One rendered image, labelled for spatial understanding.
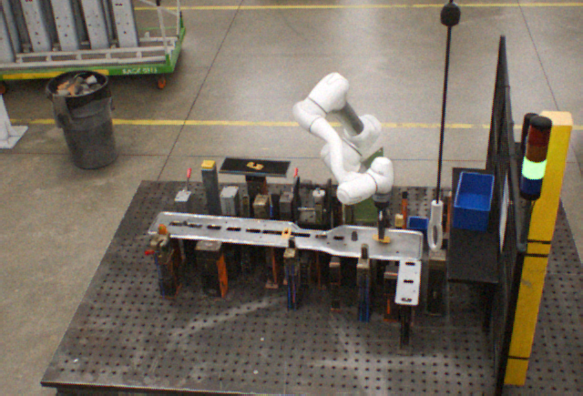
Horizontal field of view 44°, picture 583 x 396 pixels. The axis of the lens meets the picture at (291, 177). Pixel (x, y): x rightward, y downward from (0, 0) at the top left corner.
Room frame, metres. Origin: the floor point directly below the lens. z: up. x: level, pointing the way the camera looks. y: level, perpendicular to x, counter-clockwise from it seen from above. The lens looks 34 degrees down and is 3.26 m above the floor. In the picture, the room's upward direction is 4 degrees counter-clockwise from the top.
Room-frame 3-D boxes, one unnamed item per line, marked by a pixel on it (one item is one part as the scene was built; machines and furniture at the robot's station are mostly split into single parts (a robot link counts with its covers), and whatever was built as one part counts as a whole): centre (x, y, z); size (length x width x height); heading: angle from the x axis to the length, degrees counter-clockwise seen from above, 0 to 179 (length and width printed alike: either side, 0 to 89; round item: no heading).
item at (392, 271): (2.51, -0.44, 0.84); 0.11 x 0.10 x 0.28; 166
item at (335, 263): (2.59, -0.18, 0.84); 0.11 x 0.08 x 0.29; 166
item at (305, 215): (2.99, -0.10, 0.94); 0.18 x 0.13 x 0.49; 76
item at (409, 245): (2.81, 0.07, 1.00); 1.38 x 0.22 x 0.02; 76
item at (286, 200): (3.02, 0.03, 0.89); 0.13 x 0.11 x 0.38; 166
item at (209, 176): (3.26, 0.44, 0.92); 0.08 x 0.08 x 0.44; 76
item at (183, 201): (3.12, 0.58, 0.88); 0.11 x 0.10 x 0.36; 166
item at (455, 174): (2.80, -0.88, 1.02); 0.90 x 0.22 x 0.03; 166
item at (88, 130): (5.27, 1.66, 0.36); 0.54 x 0.50 x 0.73; 171
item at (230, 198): (3.06, 0.32, 0.90); 0.13 x 0.10 x 0.41; 166
